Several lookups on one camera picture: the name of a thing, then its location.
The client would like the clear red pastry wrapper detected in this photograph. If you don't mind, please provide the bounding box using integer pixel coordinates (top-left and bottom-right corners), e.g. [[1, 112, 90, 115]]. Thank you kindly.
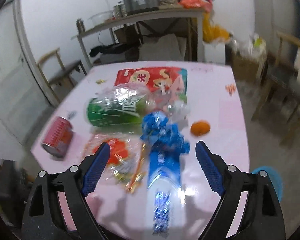
[[82, 133, 147, 194]]

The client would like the blue white toothpaste box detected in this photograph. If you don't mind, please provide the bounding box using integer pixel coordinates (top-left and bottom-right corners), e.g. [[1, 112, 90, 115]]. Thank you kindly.
[[143, 146, 189, 239]]

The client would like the blue wrapper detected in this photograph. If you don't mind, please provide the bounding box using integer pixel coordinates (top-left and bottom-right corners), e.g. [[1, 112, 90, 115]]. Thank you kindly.
[[140, 111, 190, 154]]

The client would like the red metal can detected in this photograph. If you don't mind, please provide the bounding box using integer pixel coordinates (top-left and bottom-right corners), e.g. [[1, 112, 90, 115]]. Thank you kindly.
[[42, 116, 74, 159]]

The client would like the blue stool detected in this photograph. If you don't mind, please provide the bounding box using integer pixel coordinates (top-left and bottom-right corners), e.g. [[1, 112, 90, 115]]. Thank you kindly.
[[252, 166, 283, 202]]

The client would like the green label plastic bottle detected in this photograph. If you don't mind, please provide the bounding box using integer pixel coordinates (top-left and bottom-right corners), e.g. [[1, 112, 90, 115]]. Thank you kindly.
[[86, 83, 190, 127]]

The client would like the red snack bag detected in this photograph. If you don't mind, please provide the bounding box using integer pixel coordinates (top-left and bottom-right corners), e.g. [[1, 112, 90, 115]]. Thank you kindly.
[[114, 67, 187, 106]]

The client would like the white door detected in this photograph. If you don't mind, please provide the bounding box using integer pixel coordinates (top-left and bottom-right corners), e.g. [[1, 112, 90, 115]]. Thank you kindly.
[[0, 0, 51, 144]]

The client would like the wooden chair black seat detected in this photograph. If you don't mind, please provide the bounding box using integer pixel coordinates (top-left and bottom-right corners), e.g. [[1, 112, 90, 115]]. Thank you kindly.
[[37, 48, 87, 87]]

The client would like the cardboard box with bags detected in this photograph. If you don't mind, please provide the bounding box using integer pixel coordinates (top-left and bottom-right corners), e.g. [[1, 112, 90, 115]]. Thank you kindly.
[[230, 34, 267, 83]]

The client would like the yellow plastic bag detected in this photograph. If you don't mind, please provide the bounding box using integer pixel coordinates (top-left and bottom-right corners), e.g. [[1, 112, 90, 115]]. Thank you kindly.
[[203, 12, 230, 43]]

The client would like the steel thermos flask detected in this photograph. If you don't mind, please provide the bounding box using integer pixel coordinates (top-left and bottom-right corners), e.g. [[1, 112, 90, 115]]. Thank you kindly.
[[76, 18, 85, 34]]

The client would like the clear plastic bowl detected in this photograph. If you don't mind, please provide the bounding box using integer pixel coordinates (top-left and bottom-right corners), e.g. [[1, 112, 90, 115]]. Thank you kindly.
[[89, 10, 113, 26]]

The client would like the grey side table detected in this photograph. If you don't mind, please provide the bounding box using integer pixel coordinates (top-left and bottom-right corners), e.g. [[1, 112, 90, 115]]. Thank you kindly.
[[70, 6, 206, 68]]

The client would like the orange red bag on table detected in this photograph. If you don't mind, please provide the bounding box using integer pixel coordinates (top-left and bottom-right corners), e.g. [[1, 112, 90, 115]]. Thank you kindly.
[[179, 0, 213, 12]]

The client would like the grey rice cooker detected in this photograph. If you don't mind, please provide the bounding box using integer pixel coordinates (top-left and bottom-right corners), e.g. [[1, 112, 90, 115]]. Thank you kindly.
[[123, 0, 160, 16]]

